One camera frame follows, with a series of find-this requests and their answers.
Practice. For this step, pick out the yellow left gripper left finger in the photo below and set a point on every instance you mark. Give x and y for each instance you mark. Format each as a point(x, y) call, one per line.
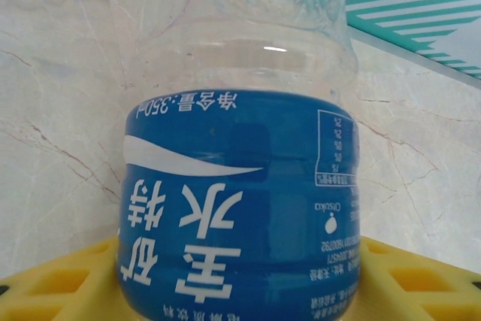
point(56, 287)

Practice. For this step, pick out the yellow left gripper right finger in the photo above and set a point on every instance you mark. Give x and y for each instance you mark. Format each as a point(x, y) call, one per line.
point(417, 287)

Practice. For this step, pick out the blue label white cap bottle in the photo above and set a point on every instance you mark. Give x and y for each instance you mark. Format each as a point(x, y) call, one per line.
point(233, 185)

